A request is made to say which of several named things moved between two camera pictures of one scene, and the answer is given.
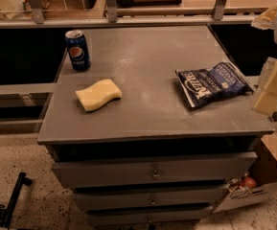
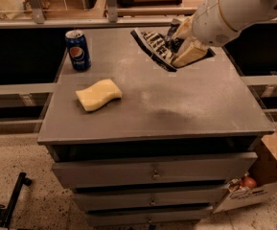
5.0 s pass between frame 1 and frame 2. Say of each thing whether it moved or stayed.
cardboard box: stayed
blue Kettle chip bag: moved
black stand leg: stayed
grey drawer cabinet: stayed
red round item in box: stayed
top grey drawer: stayed
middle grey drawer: stayed
